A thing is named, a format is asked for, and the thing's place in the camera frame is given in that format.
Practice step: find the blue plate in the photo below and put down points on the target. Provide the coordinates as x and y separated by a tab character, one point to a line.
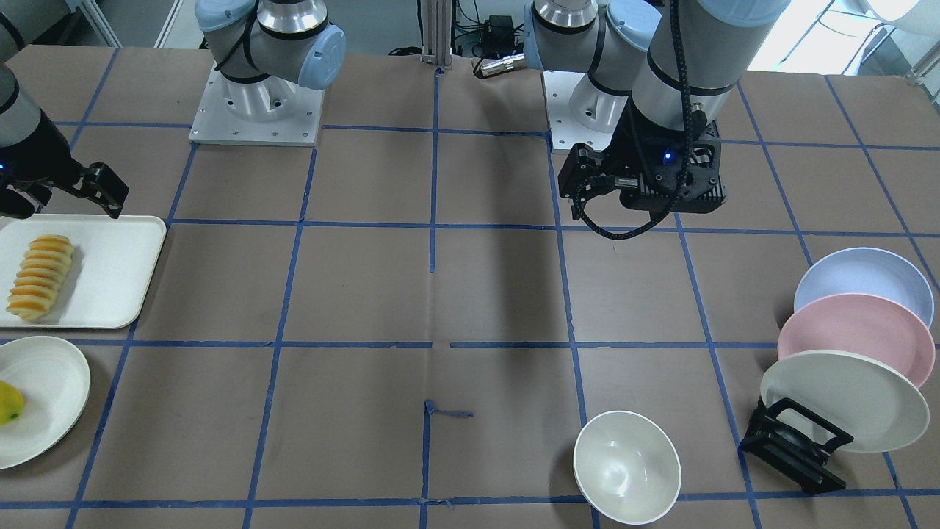
870	271

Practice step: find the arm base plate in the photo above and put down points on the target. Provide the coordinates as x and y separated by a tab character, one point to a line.
272	112
586	107

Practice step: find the yellow ridged bread loaf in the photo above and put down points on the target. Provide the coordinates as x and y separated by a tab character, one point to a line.
42	273

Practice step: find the yellow lemon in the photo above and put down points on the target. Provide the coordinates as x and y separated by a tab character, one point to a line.
12	403

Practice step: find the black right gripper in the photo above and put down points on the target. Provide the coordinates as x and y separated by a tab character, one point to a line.
38	155

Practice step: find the black plate rack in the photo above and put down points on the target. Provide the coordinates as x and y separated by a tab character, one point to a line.
791	452

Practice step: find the pink plate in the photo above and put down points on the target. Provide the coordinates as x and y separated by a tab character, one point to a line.
863	324

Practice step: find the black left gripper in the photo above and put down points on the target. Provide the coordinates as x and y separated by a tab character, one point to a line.
636	149

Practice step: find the cream plate in rack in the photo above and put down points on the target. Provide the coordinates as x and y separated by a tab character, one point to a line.
867	399

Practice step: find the white round plate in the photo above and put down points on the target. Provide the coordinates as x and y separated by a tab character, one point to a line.
54	377

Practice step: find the white rectangular tray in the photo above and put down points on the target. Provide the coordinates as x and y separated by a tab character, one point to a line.
113	265

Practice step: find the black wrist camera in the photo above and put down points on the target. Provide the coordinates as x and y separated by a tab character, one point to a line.
586	174

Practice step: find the cream bowl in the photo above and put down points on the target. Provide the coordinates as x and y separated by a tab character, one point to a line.
627	467

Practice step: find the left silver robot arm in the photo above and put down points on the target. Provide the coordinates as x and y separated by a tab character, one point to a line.
668	66

